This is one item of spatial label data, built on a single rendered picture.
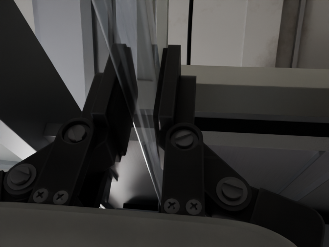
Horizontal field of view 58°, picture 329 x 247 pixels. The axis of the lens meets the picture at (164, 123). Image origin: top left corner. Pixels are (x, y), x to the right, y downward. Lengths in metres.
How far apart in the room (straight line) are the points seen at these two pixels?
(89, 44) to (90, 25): 0.03
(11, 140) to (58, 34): 3.25
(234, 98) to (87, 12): 0.29
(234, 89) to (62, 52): 2.97
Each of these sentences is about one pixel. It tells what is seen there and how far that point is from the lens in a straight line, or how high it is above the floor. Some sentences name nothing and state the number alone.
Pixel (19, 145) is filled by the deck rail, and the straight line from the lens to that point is 0.21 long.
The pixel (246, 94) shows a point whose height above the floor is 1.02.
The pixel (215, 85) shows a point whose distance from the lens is 0.56.
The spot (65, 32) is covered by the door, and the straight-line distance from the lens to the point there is 3.40.
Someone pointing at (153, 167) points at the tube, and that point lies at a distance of 0.19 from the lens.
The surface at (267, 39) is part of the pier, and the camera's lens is 2.95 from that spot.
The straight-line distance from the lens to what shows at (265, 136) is 0.20.
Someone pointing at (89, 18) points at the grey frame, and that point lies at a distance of 0.44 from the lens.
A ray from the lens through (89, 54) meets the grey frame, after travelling 0.44.
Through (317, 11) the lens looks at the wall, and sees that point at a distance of 3.22.
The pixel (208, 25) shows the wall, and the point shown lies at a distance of 3.09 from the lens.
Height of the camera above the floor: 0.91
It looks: 17 degrees up
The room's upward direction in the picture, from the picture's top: 179 degrees counter-clockwise
